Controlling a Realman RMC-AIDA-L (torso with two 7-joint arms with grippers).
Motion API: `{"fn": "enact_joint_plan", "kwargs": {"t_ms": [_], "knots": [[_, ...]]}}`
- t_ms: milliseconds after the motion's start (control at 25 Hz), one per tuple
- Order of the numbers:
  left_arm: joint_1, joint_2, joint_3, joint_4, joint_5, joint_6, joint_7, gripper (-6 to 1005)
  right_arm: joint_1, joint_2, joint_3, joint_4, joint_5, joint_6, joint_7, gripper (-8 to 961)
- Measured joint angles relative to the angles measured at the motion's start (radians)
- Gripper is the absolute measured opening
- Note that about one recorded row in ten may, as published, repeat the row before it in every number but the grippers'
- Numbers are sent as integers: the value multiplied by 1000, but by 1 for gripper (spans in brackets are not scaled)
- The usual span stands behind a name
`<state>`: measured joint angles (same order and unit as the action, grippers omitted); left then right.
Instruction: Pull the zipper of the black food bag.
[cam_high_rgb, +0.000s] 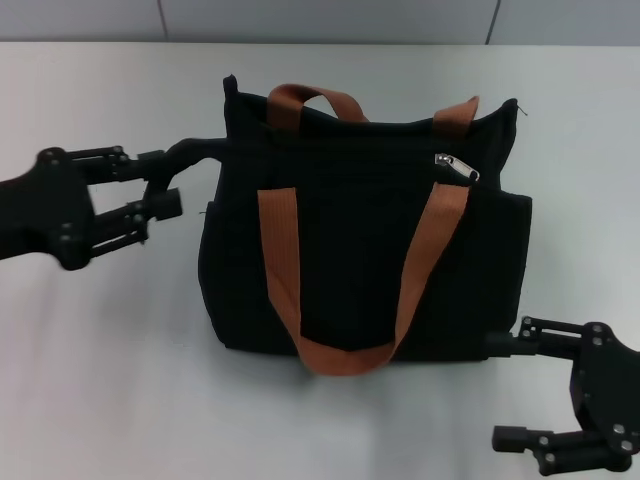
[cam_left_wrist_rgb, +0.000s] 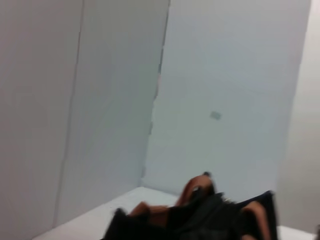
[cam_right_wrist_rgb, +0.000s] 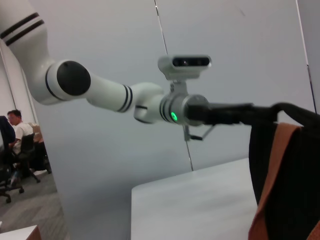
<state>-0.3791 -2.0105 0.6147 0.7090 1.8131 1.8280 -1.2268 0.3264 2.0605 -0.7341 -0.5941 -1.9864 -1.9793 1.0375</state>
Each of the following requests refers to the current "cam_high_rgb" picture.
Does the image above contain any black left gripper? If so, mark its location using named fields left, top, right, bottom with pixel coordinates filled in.
left=0, top=145, right=182, bottom=271

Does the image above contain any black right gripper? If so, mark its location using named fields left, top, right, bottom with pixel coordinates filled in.
left=485, top=317, right=640, bottom=476

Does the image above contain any black bag with brown handles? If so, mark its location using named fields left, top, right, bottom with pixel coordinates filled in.
left=167, top=74, right=534, bottom=379

